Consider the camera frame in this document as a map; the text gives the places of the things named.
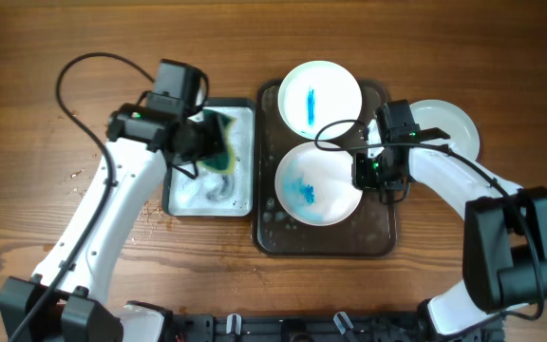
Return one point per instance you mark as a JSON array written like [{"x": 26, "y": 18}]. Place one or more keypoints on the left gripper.
[{"x": 216, "y": 143}]

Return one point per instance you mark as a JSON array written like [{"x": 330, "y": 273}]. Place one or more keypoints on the dark brown serving tray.
[{"x": 371, "y": 231}]

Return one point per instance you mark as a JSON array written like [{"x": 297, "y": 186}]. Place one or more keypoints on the white stained plate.
[
  {"x": 313, "y": 183},
  {"x": 464, "y": 136},
  {"x": 319, "y": 100}
]

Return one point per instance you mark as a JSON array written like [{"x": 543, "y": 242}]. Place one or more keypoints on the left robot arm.
[{"x": 64, "y": 299}]

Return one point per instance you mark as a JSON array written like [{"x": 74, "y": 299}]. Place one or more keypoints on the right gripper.
[{"x": 362, "y": 172}]

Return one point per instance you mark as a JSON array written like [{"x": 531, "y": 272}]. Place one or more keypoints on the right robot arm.
[{"x": 504, "y": 258}]

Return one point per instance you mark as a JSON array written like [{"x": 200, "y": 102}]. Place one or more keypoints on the green yellow sponge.
[{"x": 223, "y": 163}]

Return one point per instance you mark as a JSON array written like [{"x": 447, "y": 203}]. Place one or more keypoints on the small black water tray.
[{"x": 224, "y": 186}]

